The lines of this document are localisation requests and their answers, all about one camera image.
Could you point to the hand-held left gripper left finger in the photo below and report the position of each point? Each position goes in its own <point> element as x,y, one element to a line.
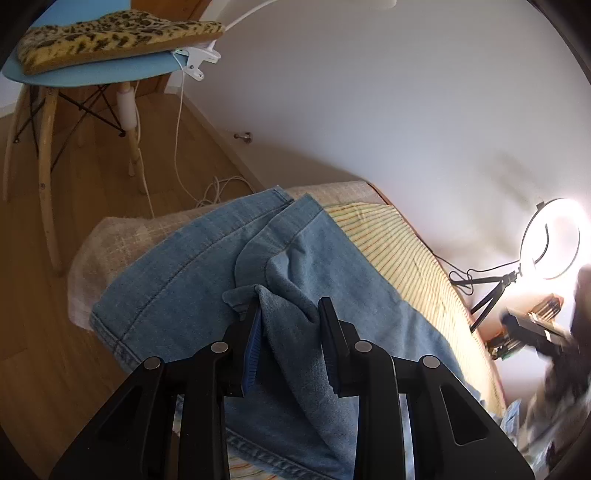
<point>253,350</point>

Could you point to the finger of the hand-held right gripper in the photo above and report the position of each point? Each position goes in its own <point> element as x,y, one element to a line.
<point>535,332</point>

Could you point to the blue chair with wooden legs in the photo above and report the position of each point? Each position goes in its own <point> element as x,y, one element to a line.
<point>101,74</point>

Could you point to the white clip lamp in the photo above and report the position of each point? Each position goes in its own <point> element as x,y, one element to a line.
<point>205,53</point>

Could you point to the blue denim pants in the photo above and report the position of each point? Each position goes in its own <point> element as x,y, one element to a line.
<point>184,277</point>

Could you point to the leopard print cushion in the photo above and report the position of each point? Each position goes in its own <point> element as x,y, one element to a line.
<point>106,39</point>

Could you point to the metal door stopper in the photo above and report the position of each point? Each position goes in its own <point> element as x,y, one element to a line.
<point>243,136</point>

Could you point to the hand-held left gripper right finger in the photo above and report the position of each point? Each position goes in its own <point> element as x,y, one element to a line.
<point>330,341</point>

